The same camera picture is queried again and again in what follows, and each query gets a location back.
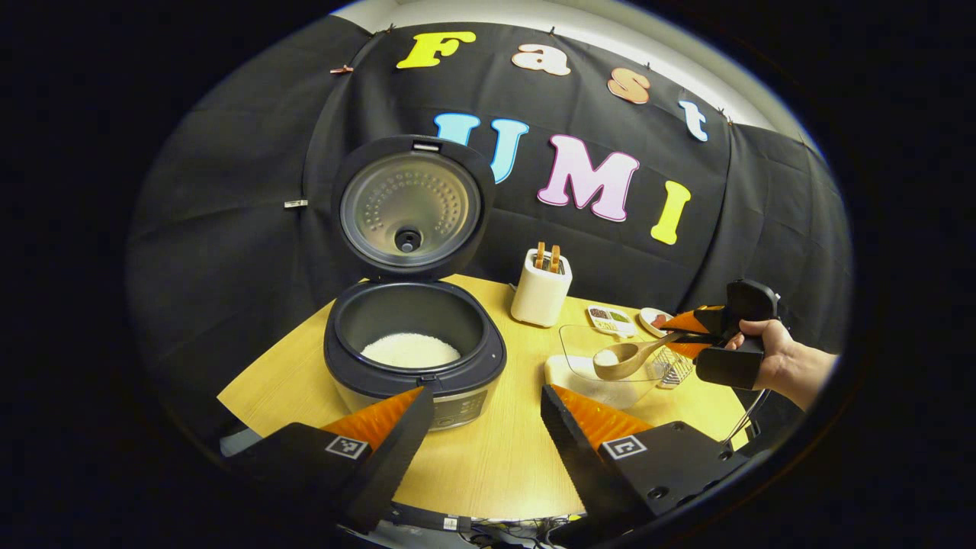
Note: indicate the white divided dish with beans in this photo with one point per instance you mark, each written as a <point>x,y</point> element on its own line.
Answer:
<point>610,320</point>

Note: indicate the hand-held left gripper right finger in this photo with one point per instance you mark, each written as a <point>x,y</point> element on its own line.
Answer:
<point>579,473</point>

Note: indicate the clear plastic rice container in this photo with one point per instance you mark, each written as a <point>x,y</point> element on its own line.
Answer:
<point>578,343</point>

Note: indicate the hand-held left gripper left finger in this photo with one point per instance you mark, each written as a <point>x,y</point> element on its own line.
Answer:
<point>389,473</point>

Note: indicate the wooden spoon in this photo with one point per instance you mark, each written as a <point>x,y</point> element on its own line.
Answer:
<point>627,362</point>

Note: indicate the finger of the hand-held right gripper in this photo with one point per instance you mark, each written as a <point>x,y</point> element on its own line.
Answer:
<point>698,320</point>
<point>690,349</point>

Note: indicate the toasted bread slice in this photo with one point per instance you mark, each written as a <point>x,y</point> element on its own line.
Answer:
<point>555,258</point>
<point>540,255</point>

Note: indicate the black power strip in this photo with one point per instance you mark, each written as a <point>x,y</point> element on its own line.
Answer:
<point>427,518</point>

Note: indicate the red meat piece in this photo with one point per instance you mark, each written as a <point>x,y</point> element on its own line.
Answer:
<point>660,320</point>

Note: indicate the white toaster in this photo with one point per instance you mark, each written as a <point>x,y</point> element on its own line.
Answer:
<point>540,301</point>

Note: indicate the white round plate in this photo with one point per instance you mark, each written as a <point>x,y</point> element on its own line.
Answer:
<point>648,326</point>

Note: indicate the grey rice cooker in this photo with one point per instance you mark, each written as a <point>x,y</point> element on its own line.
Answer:
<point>343,362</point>

